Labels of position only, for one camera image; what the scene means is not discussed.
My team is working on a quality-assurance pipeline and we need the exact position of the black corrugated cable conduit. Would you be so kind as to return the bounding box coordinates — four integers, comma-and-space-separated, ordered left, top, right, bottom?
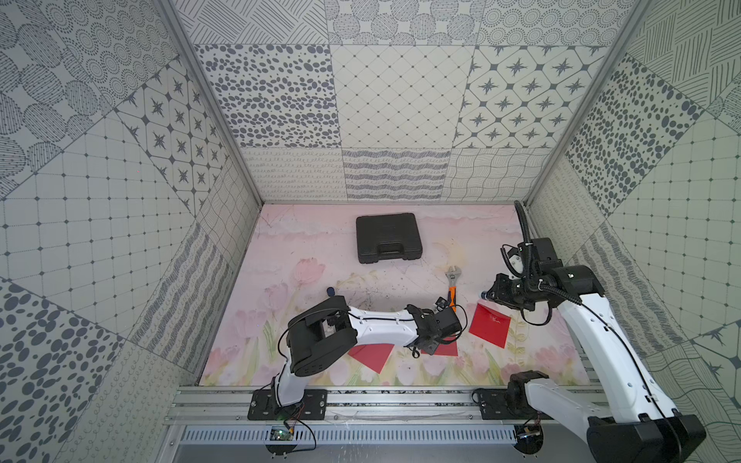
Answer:
513, 199, 536, 250

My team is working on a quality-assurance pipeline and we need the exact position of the silver adjustable wrench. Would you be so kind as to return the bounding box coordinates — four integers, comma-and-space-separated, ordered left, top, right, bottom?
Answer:
445, 266, 461, 311

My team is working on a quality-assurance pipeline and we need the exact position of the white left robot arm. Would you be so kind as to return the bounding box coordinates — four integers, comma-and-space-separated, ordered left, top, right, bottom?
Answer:
271, 295, 467, 408

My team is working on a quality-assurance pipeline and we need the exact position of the black plastic tool case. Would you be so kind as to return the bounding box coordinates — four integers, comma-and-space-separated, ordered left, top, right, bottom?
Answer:
355, 212, 424, 264

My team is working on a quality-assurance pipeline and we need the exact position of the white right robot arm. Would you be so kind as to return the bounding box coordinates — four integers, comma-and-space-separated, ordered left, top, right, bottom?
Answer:
486, 238, 706, 462

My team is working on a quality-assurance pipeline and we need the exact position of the red envelope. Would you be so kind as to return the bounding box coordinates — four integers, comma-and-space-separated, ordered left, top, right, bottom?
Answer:
469, 303, 511, 348
349, 343, 395, 374
433, 343, 458, 357

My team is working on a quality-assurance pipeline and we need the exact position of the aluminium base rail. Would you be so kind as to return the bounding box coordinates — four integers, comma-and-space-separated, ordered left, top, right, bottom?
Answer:
167, 386, 609, 424

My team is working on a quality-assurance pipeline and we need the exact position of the left green circuit board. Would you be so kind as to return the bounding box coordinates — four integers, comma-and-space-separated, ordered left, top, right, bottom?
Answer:
266, 428, 297, 456

